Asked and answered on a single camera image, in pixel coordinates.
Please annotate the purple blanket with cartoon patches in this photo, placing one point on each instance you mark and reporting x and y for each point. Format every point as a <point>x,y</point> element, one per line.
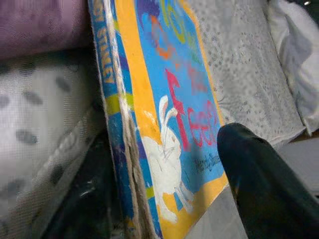
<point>37,25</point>

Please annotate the white pillow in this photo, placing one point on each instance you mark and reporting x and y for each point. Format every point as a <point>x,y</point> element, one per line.
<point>296,49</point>

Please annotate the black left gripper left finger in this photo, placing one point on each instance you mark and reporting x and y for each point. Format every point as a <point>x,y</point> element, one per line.
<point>84,204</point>

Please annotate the colourful children's picture book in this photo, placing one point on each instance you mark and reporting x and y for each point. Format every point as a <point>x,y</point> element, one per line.
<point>154,99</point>

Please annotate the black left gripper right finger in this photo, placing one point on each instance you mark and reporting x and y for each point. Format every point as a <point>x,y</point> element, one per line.
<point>269,189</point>

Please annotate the white quilted patterned mattress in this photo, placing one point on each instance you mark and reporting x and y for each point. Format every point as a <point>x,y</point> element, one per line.
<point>249,74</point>

